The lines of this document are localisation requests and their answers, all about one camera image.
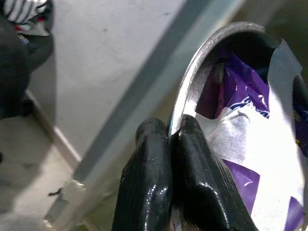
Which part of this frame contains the purple snack packet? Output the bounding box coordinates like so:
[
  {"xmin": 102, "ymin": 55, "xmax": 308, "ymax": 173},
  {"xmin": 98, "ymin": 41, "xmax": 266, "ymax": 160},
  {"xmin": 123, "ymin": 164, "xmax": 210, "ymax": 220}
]
[{"xmin": 196, "ymin": 54, "xmax": 308, "ymax": 231}]

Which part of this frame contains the steel bowl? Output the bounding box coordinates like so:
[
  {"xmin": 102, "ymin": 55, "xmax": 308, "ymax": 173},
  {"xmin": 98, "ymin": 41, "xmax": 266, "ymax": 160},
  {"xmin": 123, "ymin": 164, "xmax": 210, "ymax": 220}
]
[{"xmin": 168, "ymin": 21, "xmax": 308, "ymax": 231}]

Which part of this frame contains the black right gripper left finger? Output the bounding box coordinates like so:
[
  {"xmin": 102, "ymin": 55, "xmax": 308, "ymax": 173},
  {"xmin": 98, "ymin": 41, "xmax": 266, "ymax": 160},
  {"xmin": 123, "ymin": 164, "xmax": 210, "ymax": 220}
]
[{"xmin": 112, "ymin": 117, "xmax": 174, "ymax": 231}]

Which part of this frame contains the black and white striped cloth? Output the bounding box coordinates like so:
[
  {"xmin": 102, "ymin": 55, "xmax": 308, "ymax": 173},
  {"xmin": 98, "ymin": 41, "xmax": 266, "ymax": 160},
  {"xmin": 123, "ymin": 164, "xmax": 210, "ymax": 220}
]
[{"xmin": 3, "ymin": 0, "xmax": 48, "ymax": 24}]

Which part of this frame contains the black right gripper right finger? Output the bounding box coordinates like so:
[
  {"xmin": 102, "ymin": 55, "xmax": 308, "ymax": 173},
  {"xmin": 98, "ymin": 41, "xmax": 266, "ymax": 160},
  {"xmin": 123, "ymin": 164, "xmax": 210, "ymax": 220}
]
[{"xmin": 169, "ymin": 114, "xmax": 258, "ymax": 231}]

